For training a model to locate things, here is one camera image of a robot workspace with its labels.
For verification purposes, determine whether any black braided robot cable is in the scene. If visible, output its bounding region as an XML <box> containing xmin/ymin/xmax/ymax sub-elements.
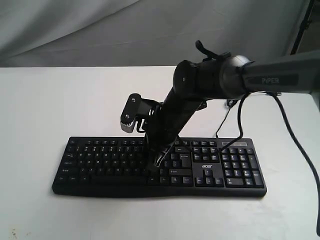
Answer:
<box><xmin>219</xmin><ymin>91</ymin><xmax>320</xmax><ymax>237</ymax></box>

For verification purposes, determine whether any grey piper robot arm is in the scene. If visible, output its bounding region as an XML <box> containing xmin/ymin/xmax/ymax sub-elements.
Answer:
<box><xmin>145</xmin><ymin>41</ymin><xmax>320</xmax><ymax>171</ymax></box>

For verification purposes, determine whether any black backdrop stand pole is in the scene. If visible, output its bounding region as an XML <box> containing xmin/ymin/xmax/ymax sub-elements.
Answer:
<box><xmin>289</xmin><ymin>0</ymin><xmax>315</xmax><ymax>55</ymax></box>

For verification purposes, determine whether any black USB cable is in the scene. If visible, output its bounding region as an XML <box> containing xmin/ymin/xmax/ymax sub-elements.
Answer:
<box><xmin>213</xmin><ymin>98</ymin><xmax>237</xmax><ymax>139</ymax></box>

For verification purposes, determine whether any black acer keyboard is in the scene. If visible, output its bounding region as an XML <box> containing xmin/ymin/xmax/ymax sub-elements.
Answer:
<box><xmin>52</xmin><ymin>136</ymin><xmax>267</xmax><ymax>198</ymax></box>

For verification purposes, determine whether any white backdrop cloth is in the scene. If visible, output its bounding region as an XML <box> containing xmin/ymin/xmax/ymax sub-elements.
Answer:
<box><xmin>0</xmin><ymin>0</ymin><xmax>307</xmax><ymax>67</ymax></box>

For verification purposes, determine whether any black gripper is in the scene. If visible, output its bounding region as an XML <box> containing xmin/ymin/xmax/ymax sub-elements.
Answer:
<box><xmin>144</xmin><ymin>88</ymin><xmax>206</xmax><ymax>174</ymax></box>

